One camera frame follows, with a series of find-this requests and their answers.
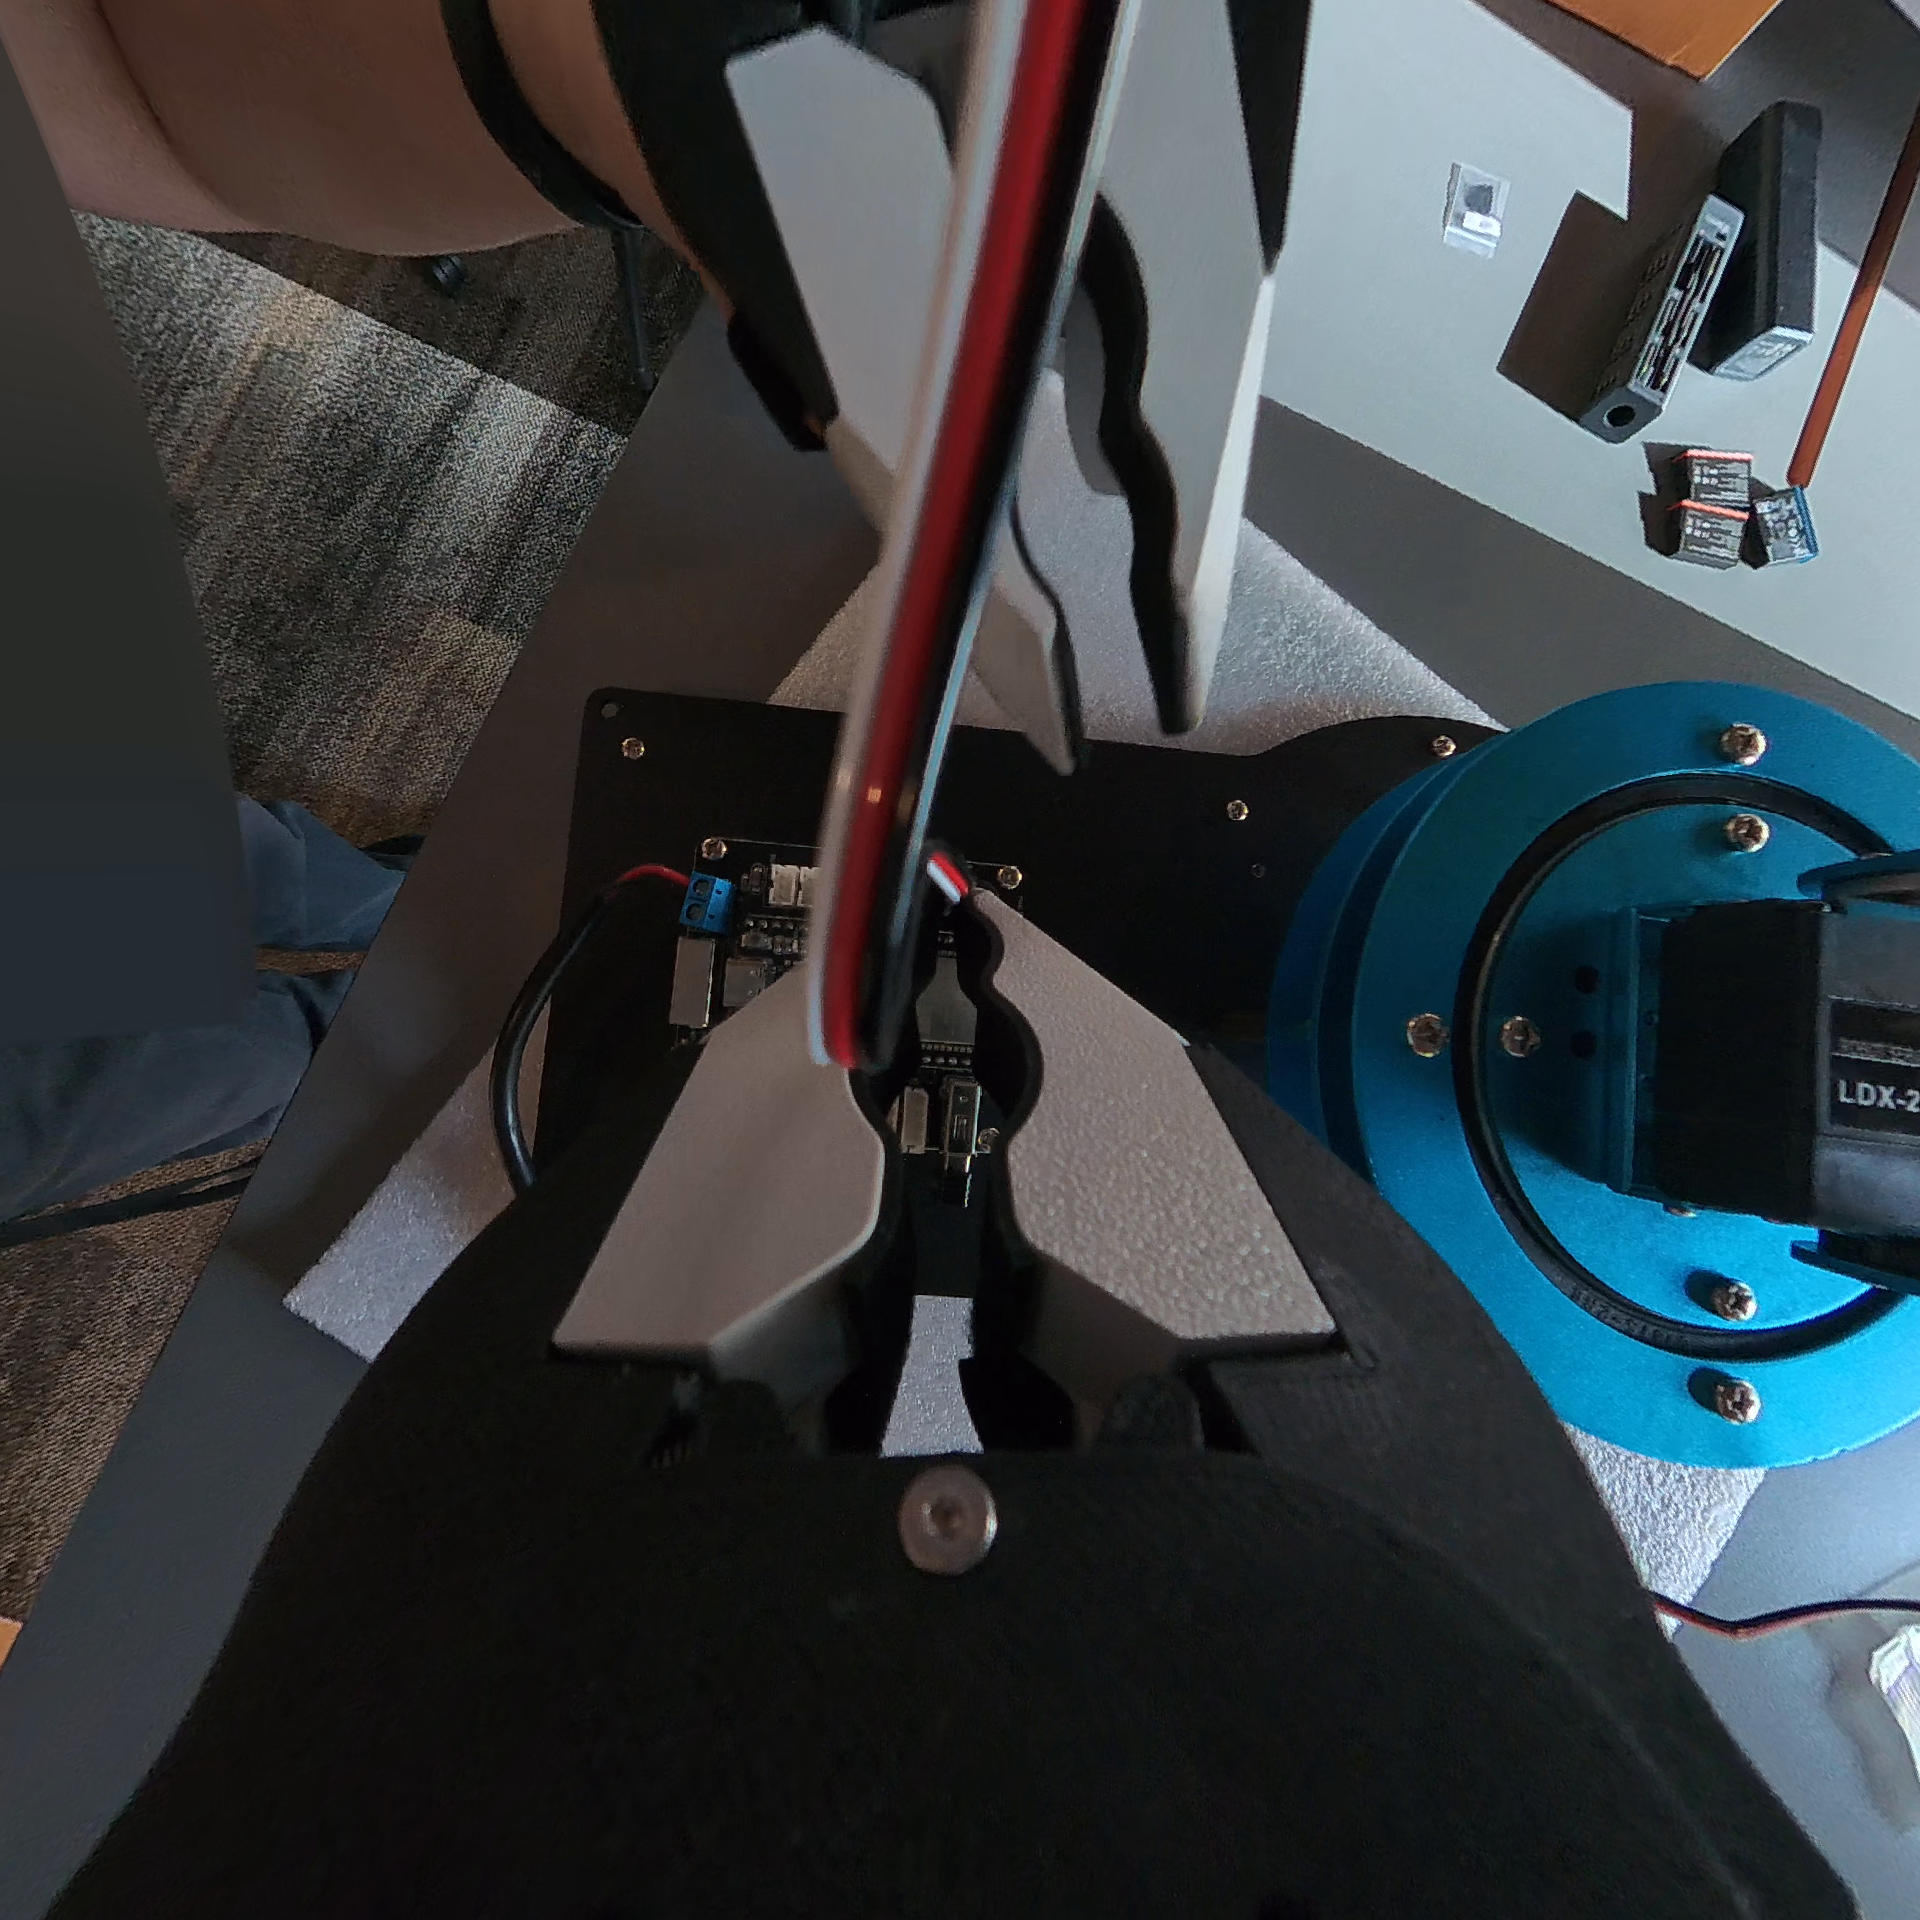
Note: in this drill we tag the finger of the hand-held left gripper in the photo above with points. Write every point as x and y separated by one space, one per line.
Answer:
1201 377
840 228

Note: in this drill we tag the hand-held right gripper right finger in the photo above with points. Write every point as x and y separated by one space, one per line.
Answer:
1169 1201

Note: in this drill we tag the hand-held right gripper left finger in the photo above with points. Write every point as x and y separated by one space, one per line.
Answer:
708 1228

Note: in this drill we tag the blue toy robot arm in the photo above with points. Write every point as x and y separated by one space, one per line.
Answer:
1378 974

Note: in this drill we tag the black control circuit board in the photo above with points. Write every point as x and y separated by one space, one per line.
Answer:
750 917

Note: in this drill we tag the person's left forearm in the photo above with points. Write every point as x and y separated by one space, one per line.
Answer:
301 119

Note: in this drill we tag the person's left hand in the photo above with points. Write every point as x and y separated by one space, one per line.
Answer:
633 119

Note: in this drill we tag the white table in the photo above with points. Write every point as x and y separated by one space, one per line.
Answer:
1396 345

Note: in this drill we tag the small bag with black part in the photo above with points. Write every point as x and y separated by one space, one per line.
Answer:
1478 208

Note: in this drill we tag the white foam sheet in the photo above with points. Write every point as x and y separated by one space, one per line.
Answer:
376 1245

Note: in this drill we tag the black wristband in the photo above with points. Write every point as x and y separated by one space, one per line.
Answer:
504 106

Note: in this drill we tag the grey perforated adapter box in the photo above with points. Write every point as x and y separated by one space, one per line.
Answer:
1656 331

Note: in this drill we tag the person's trouser leg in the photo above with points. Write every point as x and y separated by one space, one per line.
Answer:
301 900

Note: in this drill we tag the small orange black module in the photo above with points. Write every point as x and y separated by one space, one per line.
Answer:
1713 474
1706 536

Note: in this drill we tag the black rectangular box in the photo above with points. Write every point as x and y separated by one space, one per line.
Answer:
1772 240

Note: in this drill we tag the brown cardboard sheet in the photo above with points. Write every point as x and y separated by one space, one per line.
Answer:
1681 30

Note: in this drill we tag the small blue electronic module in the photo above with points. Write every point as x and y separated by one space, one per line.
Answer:
1784 523

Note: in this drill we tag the orange brown stick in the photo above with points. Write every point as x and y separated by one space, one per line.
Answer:
1853 331

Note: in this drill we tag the large clear plastic bag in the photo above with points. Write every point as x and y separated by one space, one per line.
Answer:
1901 1688

